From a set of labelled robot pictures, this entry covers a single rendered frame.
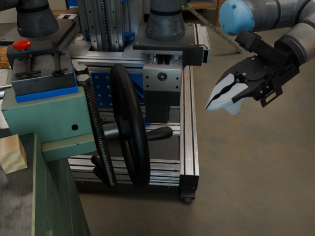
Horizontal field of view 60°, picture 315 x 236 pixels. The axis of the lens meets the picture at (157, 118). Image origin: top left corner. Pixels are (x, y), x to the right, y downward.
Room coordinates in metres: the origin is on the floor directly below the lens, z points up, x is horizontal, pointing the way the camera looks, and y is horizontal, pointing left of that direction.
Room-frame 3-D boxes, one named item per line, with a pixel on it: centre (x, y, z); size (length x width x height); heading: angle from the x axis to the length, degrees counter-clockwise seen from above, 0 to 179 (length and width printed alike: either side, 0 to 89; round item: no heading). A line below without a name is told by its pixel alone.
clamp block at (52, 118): (0.43, 0.21, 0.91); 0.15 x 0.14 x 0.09; 18
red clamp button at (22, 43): (0.46, 0.24, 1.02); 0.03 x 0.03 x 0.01
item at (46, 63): (0.44, 0.21, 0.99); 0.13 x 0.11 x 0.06; 18
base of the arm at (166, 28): (1.01, -0.03, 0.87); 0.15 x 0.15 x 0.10
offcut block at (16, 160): (0.29, 0.22, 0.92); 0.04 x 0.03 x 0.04; 25
